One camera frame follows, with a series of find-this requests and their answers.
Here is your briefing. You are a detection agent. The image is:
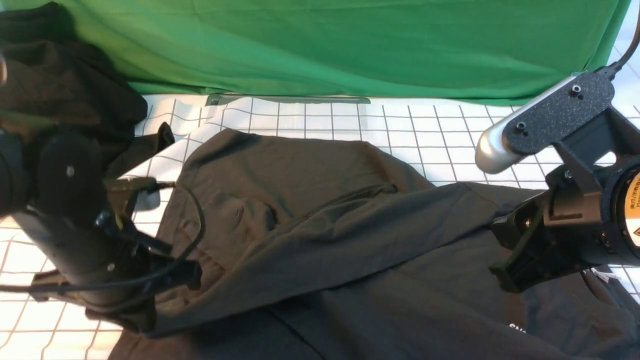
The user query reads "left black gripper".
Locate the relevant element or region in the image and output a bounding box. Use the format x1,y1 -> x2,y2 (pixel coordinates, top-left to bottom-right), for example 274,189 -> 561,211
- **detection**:
13,210 -> 202,333

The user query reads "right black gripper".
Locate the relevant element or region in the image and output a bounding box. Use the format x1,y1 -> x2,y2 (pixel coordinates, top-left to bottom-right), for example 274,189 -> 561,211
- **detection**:
489,179 -> 626,293

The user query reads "gray long sleeve shirt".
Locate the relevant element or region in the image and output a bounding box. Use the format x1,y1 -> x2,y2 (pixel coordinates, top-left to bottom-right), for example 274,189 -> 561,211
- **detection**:
109,129 -> 639,360

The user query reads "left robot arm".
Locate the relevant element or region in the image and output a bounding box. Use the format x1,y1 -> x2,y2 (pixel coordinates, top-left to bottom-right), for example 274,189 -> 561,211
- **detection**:
1,127 -> 202,333

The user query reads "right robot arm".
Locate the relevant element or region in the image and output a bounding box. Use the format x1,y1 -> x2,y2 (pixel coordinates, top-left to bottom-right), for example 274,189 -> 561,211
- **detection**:
489,158 -> 639,293

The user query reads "white grid table cloth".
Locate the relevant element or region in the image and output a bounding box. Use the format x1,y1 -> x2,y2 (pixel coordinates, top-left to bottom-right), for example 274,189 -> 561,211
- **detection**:
0,95 -> 640,360

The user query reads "green backdrop cloth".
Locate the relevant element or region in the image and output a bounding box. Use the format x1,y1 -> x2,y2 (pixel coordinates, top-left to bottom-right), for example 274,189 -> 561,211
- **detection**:
0,0 -> 632,107

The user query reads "gray metal strip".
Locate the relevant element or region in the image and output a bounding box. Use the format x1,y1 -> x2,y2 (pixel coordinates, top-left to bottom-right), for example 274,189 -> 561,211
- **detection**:
205,93 -> 371,106

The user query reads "pile of black clothes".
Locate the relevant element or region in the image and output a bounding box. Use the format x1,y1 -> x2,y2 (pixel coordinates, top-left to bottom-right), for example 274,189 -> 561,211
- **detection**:
0,1 -> 175,178

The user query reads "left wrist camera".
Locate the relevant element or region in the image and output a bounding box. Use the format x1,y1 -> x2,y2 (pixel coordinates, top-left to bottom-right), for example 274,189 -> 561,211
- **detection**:
103,177 -> 176,215

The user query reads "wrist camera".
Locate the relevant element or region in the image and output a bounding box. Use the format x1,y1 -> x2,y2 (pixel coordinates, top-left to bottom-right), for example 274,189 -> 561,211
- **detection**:
475,72 -> 615,174
103,177 -> 176,215

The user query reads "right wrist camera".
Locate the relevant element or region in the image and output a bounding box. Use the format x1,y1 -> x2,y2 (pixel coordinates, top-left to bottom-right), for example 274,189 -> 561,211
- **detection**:
475,72 -> 615,174

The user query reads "left black cable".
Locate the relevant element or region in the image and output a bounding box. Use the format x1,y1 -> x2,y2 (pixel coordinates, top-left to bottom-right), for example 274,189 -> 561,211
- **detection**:
0,181 -> 206,296

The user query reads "black cable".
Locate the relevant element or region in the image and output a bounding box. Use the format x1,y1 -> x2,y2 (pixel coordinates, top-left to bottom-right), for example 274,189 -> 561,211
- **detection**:
0,181 -> 206,296
597,15 -> 640,81

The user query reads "right black cable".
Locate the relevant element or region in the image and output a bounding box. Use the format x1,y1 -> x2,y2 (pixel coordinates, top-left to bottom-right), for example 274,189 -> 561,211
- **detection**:
597,15 -> 640,81

